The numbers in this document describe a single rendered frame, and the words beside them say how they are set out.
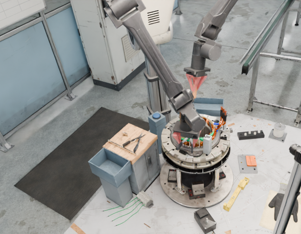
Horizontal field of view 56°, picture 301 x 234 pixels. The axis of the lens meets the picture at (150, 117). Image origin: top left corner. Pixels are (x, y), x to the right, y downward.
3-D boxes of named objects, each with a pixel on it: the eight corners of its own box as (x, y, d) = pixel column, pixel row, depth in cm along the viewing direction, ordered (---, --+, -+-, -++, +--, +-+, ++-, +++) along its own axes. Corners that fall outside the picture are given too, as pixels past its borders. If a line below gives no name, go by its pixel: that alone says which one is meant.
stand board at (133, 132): (132, 165, 131) (131, 161, 130) (103, 149, 141) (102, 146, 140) (157, 138, 143) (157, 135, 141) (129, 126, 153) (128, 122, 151)
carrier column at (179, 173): (180, 192, 145) (179, 165, 132) (176, 190, 146) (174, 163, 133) (183, 189, 147) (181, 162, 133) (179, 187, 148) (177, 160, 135)
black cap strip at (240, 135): (264, 138, 171) (265, 135, 169) (238, 140, 172) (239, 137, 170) (261, 132, 175) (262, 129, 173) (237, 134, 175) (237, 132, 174)
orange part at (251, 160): (256, 166, 153) (257, 165, 153) (247, 166, 154) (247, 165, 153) (254, 157, 158) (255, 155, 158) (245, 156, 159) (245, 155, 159)
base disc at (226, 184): (211, 222, 132) (211, 221, 132) (145, 185, 152) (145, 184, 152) (245, 166, 154) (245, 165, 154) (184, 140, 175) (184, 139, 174)
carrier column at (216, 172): (216, 190, 144) (218, 163, 131) (212, 188, 145) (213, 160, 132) (219, 186, 145) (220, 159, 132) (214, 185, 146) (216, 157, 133)
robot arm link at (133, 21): (131, -13, 87) (102, 7, 88) (135, -13, 82) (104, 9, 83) (192, 93, 108) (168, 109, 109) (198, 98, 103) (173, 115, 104)
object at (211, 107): (221, 135, 176) (224, 98, 158) (221, 148, 168) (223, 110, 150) (181, 132, 182) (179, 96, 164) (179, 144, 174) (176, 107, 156)
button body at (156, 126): (168, 148, 173) (165, 116, 157) (160, 154, 170) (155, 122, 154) (161, 142, 177) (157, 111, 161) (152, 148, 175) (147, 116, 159)
